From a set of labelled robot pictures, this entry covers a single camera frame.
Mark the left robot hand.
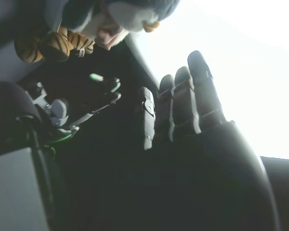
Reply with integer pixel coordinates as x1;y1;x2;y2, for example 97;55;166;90
0;50;280;231

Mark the plush penguin with pink scarf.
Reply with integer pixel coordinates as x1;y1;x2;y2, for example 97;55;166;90
45;0;181;51

